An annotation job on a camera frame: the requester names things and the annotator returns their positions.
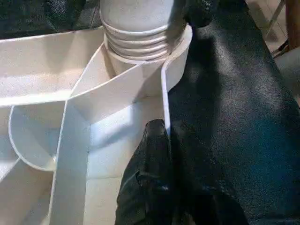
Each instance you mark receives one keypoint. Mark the thin grey tripod stand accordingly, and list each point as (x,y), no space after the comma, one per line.
(276,17)

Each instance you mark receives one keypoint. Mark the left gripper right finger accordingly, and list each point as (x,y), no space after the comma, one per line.
(201,192)

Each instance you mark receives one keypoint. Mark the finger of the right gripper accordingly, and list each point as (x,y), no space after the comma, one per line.
(70,14)
(199,11)

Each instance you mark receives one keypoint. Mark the brown upright post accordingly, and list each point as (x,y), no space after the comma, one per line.
(294,23)

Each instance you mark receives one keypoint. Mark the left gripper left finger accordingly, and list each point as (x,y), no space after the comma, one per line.
(145,182)

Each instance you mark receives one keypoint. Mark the white plastic table top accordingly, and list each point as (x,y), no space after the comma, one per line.
(47,70)

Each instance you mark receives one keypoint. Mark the black work mat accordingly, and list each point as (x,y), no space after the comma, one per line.
(234,105)

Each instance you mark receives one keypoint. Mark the white plastic table leg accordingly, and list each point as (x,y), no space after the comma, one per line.
(140,14)

